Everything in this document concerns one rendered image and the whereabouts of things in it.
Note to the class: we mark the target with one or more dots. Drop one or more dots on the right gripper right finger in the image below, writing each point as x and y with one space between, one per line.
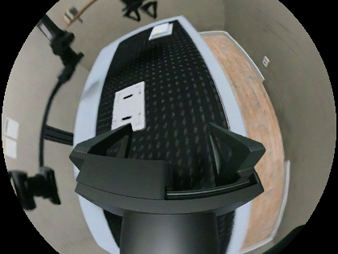
246 153

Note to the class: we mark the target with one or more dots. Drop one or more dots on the white rectangular plate nest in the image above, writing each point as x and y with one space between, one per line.
163 34

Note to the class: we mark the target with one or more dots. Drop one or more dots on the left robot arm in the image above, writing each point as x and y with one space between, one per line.
57 43

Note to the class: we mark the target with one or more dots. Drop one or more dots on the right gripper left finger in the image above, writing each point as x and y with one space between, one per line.
98 145

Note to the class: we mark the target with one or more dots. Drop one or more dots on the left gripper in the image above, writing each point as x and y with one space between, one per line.
132 5

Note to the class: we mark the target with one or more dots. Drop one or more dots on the white flat rectangular plate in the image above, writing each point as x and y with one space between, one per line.
128 107

